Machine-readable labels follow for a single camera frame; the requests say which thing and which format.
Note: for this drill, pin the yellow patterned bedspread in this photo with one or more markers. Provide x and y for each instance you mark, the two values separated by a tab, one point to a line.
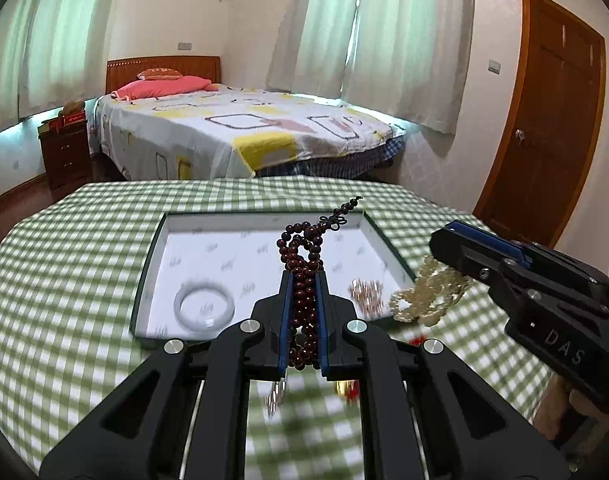
264	130

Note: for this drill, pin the green checkered tablecloth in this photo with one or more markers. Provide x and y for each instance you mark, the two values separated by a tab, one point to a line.
84	240

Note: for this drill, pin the pale jade bangle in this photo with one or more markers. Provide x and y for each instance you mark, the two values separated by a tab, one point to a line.
204	326

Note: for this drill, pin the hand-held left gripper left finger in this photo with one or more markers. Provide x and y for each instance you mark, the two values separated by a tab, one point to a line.
283	320

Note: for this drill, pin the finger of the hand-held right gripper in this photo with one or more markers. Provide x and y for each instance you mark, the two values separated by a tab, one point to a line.
459	252
484	237

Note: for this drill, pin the brown plush toy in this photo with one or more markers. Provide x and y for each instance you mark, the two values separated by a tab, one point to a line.
73	107

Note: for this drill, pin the person's right hand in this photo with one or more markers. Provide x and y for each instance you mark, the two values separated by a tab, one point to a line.
559	410

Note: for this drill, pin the white shallow box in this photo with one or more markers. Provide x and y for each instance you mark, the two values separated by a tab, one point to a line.
209	250

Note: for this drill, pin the wooden bed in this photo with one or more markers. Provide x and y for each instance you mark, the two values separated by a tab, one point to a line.
184	65

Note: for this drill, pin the pink pillow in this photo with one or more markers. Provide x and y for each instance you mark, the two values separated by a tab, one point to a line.
164	87

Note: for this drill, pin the red box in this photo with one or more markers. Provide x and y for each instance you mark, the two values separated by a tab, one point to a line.
70	121

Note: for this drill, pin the white curtain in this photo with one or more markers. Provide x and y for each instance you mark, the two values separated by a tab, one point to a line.
59	35
414	45
314	30

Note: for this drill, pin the dark wooden nightstand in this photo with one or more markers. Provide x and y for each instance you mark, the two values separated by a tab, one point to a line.
67	155

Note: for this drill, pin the blue plaid sheet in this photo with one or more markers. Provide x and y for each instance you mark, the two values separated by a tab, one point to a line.
334	162

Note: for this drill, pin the gold pendant with red knot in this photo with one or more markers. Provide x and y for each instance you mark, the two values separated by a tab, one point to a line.
343	389

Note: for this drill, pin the orange patterned pillow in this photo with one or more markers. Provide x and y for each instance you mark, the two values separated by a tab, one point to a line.
159	73

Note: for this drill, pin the brown wooden door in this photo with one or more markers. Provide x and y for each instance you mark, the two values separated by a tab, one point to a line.
554	110

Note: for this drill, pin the white wall switch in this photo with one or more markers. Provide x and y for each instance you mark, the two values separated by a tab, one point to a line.
494	66

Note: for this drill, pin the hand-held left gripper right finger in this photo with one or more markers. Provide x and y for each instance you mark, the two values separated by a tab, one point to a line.
323	320

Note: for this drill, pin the metal door knob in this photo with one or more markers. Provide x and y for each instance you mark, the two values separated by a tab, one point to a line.
520	135

